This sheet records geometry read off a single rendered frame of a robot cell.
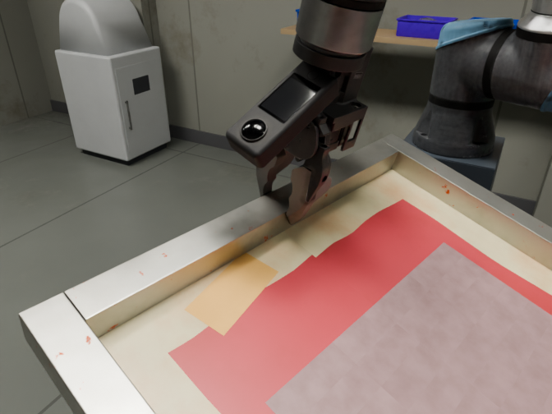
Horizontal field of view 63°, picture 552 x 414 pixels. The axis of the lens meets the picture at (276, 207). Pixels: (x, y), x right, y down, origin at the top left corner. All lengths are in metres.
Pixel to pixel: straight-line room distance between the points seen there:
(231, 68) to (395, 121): 1.40
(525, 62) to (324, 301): 0.50
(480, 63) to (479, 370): 0.51
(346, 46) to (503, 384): 0.36
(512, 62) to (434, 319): 0.45
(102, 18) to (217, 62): 0.91
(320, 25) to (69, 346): 0.34
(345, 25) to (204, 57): 3.58
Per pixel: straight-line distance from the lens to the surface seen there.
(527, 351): 0.58
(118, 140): 3.84
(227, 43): 3.82
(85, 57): 3.83
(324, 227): 0.58
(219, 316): 0.46
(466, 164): 0.88
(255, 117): 0.43
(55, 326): 0.42
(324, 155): 0.47
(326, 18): 0.42
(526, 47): 0.81
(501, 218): 0.70
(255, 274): 0.50
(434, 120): 0.90
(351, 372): 0.46
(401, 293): 0.54
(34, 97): 5.59
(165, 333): 0.45
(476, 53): 0.85
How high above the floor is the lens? 1.53
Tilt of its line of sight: 29 degrees down
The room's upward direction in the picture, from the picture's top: straight up
